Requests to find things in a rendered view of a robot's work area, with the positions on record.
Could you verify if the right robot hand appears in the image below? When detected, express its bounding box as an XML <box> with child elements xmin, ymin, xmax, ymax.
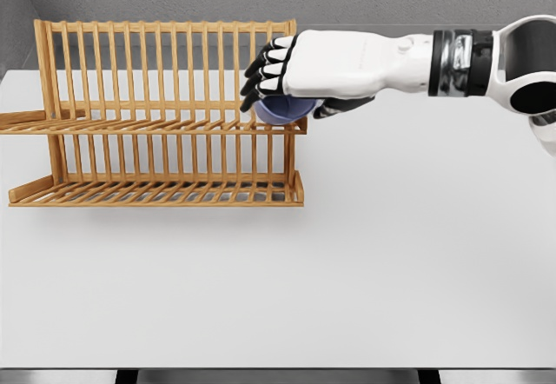
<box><xmin>239</xmin><ymin>29</ymin><xmax>389</xmax><ymax>120</ymax></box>

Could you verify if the blue cup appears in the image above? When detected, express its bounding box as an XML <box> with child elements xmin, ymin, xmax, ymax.
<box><xmin>253</xmin><ymin>94</ymin><xmax>325</xmax><ymax>127</ymax></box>

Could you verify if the wooden two-tier dish rack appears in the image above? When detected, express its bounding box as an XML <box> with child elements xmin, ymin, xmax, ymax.
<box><xmin>0</xmin><ymin>18</ymin><xmax>308</xmax><ymax>209</ymax></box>

